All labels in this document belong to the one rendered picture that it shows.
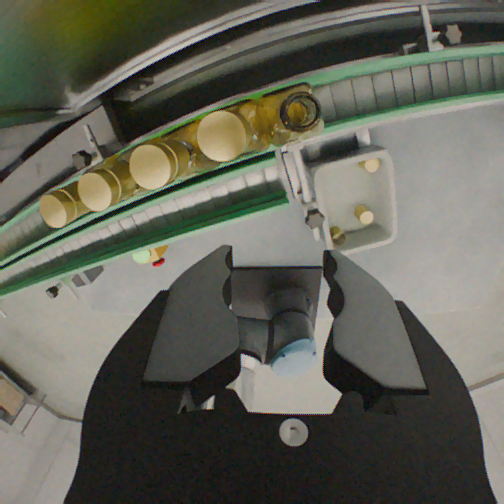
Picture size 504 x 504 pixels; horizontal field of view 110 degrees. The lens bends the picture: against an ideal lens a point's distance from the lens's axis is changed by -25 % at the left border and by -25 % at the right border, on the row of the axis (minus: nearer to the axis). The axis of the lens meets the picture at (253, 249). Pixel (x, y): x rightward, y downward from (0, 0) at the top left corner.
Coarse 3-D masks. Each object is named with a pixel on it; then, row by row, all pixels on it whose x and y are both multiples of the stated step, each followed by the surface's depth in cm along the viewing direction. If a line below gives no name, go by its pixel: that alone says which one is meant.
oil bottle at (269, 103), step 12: (300, 84) 19; (264, 96) 20; (276, 96) 19; (264, 108) 20; (276, 108) 20; (300, 108) 22; (264, 120) 22; (276, 120) 20; (300, 120) 22; (276, 132) 21; (288, 132) 21; (312, 132) 21; (276, 144) 23; (288, 144) 22
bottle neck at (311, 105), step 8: (288, 96) 15; (296, 96) 15; (304, 96) 15; (312, 96) 15; (288, 104) 15; (304, 104) 18; (312, 104) 15; (280, 112) 16; (312, 112) 16; (320, 112) 15; (280, 120) 20; (288, 120) 16; (304, 120) 19; (312, 120) 16; (288, 128) 17; (296, 128) 16; (304, 128) 16; (312, 128) 16
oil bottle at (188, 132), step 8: (200, 120) 23; (176, 128) 22; (184, 128) 21; (192, 128) 21; (160, 136) 23; (168, 136) 22; (176, 136) 21; (184, 136) 21; (192, 136) 21; (192, 144) 22; (200, 152) 22; (200, 160) 23; (208, 160) 23; (192, 168) 23; (200, 168) 23; (208, 168) 24; (184, 176) 24; (192, 176) 24
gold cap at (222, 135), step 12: (204, 120) 14; (216, 120) 14; (228, 120) 14; (240, 120) 14; (204, 132) 15; (216, 132) 15; (228, 132) 15; (240, 132) 15; (204, 144) 15; (216, 144) 15; (228, 144) 15; (240, 144) 15; (216, 156) 15; (228, 156) 15
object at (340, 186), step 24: (336, 168) 52; (360, 168) 52; (384, 168) 46; (336, 192) 55; (360, 192) 54; (384, 192) 50; (336, 216) 58; (384, 216) 54; (360, 240) 56; (384, 240) 53
